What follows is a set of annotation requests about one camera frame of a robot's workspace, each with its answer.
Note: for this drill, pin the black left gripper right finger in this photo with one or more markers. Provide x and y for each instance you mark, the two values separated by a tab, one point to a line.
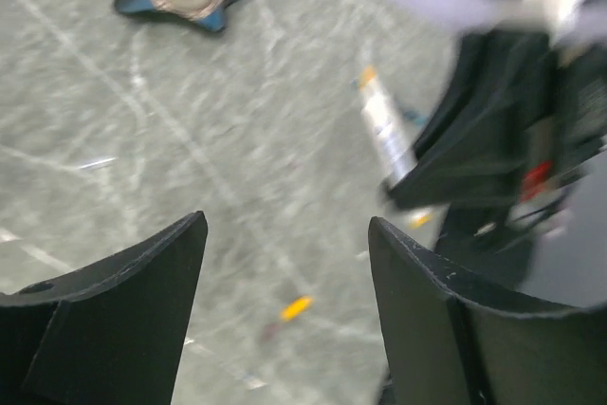
453	337

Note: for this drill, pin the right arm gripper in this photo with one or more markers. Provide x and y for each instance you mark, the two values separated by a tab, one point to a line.
519	120

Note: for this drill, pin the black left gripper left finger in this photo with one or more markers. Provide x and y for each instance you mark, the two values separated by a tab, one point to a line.
109	333

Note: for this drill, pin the white marker with yellow end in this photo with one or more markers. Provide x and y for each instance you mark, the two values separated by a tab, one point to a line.
385	126

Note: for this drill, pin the yellow marker cap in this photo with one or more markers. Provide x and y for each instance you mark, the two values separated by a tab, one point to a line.
294	309

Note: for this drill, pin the blue pen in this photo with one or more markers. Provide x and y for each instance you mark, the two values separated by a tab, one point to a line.
408	112

